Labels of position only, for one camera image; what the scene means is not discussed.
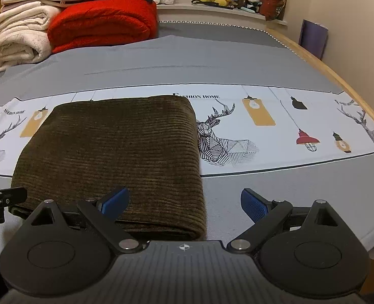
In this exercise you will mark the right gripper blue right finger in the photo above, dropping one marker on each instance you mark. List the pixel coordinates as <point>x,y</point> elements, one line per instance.
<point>268,217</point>

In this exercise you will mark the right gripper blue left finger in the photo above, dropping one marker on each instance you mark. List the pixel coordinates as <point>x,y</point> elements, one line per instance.
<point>101,215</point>

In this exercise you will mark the brown corduroy pants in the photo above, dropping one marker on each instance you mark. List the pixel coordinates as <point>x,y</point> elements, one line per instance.
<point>111,164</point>

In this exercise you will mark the white printed deer bed runner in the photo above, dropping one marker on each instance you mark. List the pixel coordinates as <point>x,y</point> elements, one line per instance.
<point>221,129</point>

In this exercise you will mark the cream folded blanket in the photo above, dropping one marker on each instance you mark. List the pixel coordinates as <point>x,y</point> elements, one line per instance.
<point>23,34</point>

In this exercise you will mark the purple storage box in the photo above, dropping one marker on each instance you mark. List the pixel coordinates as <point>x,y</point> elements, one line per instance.
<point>313,38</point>

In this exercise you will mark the red folded blanket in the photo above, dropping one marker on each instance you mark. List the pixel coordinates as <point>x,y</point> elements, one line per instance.
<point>103,23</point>

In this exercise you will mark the panda plush toy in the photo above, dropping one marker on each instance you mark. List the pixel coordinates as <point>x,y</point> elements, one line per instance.
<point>253,5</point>

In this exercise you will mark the wooden bed frame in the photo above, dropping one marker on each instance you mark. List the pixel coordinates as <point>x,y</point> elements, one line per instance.
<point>299,51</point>

